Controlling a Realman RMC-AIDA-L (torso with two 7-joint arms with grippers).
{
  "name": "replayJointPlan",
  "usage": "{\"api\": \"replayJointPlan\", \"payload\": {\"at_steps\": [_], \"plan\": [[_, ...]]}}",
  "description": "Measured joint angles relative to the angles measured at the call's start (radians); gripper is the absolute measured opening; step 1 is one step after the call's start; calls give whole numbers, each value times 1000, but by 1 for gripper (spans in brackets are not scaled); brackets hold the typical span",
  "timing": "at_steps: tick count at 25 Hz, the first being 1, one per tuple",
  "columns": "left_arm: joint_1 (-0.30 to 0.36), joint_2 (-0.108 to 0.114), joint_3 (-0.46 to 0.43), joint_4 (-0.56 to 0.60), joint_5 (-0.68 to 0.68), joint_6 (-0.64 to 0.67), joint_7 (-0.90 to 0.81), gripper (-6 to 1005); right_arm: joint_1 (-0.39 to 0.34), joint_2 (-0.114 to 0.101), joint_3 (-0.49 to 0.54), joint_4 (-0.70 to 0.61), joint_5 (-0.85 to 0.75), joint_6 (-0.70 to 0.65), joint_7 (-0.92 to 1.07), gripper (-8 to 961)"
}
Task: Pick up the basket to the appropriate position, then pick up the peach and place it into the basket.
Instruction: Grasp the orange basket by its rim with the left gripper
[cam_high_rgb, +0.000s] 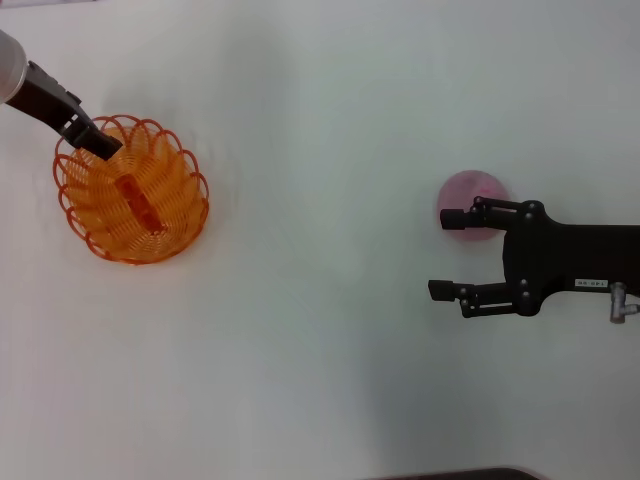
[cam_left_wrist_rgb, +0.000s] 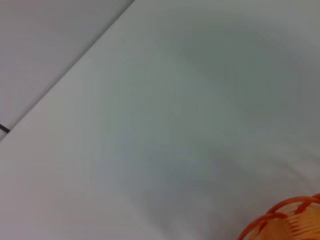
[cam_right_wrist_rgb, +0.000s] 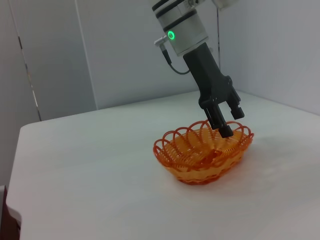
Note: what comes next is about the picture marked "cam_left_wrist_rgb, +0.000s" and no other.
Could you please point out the orange woven plastic basket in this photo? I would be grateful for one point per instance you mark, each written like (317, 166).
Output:
(300, 221)

